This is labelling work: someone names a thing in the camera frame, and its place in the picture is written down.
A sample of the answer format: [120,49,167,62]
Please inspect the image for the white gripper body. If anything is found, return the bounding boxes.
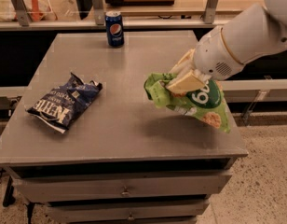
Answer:
[193,26,244,80]

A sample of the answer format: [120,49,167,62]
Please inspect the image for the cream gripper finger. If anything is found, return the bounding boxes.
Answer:
[166,71,205,94]
[171,49,195,75]

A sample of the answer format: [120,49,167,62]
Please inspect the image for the green rice chip bag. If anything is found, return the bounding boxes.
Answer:
[143,73,230,133]

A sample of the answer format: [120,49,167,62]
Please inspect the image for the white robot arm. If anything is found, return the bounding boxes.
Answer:
[166,0,287,94]

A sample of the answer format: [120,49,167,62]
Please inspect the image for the blue pepsi can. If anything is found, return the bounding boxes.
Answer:
[105,11,124,48]

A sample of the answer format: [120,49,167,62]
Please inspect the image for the blue kettle chip bag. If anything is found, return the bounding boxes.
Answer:
[27,73,103,133]

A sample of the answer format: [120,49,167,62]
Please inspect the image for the orange white bag background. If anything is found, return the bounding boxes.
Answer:
[23,0,57,21]

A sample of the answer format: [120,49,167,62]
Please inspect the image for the grey drawer cabinet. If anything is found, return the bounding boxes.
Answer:
[0,31,247,224]

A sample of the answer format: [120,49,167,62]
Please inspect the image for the lower grey drawer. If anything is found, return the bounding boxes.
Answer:
[48,200,209,223]

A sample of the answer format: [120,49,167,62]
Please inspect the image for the grey drawer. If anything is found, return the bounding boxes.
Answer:
[48,200,209,223]
[14,171,232,203]

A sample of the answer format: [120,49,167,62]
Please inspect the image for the upper grey drawer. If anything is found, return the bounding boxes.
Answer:
[14,171,232,203]

